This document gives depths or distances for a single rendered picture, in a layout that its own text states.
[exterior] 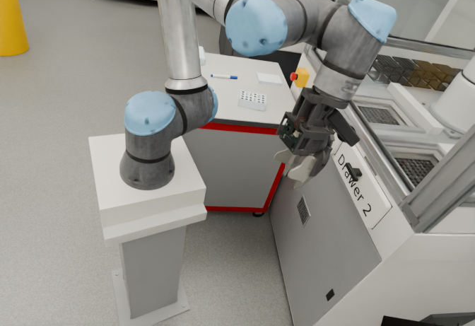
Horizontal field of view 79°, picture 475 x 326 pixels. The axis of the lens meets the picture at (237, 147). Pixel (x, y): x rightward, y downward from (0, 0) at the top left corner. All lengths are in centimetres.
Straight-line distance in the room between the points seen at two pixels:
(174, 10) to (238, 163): 87
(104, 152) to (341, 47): 70
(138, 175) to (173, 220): 16
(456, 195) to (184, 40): 69
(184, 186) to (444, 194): 63
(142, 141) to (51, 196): 130
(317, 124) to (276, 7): 23
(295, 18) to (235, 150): 98
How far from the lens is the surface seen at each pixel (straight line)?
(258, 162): 144
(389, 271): 103
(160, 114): 69
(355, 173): 95
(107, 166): 89
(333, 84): 51
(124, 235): 84
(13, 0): 327
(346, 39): 51
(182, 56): 76
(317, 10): 53
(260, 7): 41
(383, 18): 51
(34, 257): 177
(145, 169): 78
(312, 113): 53
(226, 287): 161
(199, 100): 78
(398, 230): 89
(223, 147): 135
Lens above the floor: 147
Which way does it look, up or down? 41 degrees down
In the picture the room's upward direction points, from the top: 15 degrees clockwise
